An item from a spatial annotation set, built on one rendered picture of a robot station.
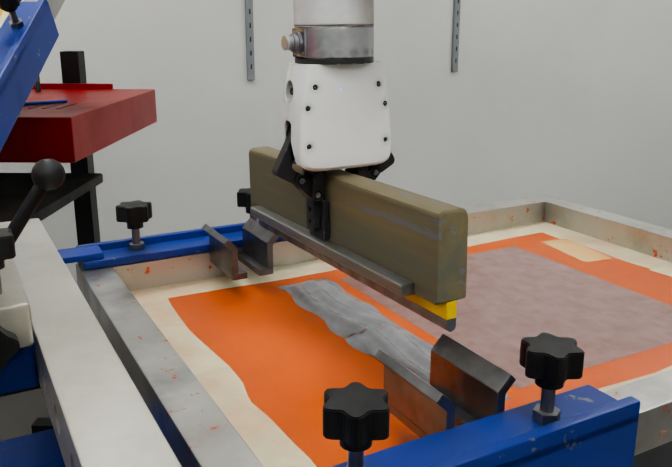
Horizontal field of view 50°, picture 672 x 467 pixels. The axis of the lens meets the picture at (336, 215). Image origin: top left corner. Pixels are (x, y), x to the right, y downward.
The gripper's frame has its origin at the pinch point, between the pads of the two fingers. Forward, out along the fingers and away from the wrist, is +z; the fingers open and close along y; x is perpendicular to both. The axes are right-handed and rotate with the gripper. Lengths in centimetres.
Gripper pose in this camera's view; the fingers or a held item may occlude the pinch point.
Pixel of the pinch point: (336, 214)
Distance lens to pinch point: 72.8
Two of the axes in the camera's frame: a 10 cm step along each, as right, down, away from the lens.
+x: -4.8, -2.2, 8.5
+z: 0.1, 9.7, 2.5
